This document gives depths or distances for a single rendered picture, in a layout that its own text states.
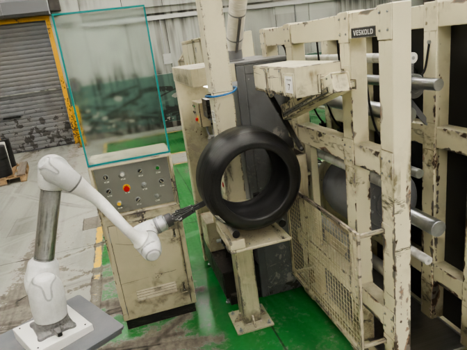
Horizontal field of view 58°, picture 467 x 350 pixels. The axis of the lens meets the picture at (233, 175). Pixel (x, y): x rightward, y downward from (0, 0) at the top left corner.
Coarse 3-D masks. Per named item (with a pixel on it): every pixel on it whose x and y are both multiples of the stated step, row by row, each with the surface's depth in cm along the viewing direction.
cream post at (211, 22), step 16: (208, 0) 234; (208, 16) 237; (208, 32) 239; (224, 32) 241; (208, 48) 241; (224, 48) 244; (208, 64) 244; (224, 64) 246; (208, 80) 251; (224, 80) 248; (224, 96) 251; (224, 112) 253; (224, 128) 256; (240, 160) 264; (224, 176) 264; (240, 176) 267; (224, 192) 272; (240, 192) 270; (240, 256) 282; (240, 272) 285; (240, 288) 288; (256, 288) 292; (240, 304) 296; (256, 304) 295; (256, 320) 299
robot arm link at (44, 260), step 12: (48, 156) 208; (60, 156) 212; (48, 192) 210; (60, 192) 216; (48, 204) 211; (48, 216) 212; (36, 228) 215; (48, 228) 213; (36, 240) 214; (48, 240) 214; (36, 252) 214; (48, 252) 215; (36, 264) 213; (48, 264) 215; (24, 276) 221
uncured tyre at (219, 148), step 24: (216, 144) 226; (240, 144) 220; (264, 144) 223; (288, 144) 233; (216, 168) 219; (288, 168) 230; (216, 192) 222; (264, 192) 261; (288, 192) 234; (240, 216) 232; (264, 216) 235
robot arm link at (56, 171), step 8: (48, 160) 194; (56, 160) 197; (64, 160) 205; (40, 168) 194; (48, 168) 194; (56, 168) 195; (64, 168) 197; (72, 168) 205; (48, 176) 195; (56, 176) 195; (64, 176) 196; (72, 176) 199; (80, 176) 203; (56, 184) 198; (64, 184) 198; (72, 184) 199
